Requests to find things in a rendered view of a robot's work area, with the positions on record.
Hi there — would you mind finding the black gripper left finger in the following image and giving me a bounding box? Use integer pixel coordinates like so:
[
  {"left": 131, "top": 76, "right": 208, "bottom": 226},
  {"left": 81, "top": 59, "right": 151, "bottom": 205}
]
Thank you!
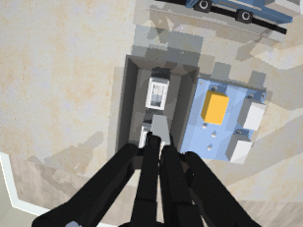
[{"left": 31, "top": 114, "right": 161, "bottom": 227}]

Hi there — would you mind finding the yellow-orange block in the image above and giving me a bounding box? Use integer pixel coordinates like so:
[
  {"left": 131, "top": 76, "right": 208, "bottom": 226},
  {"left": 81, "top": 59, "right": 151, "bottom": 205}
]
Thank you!
[{"left": 201, "top": 90, "right": 229, "bottom": 125}]

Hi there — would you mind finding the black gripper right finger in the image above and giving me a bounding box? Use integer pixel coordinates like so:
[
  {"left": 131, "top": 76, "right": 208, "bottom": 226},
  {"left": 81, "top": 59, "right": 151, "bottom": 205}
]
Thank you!
[{"left": 158, "top": 115, "right": 262, "bottom": 227}]

